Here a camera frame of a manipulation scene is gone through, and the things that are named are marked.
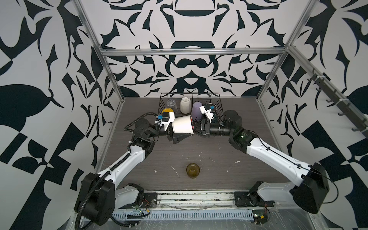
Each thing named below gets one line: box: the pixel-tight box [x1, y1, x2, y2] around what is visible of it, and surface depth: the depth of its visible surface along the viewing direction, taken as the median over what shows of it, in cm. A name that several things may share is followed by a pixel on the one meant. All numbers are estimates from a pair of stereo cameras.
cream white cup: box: [180, 96, 192, 115], surface depth 104 cm
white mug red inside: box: [172, 115, 195, 135], surface depth 62 cm
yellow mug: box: [161, 107, 174, 114], surface depth 99 cm
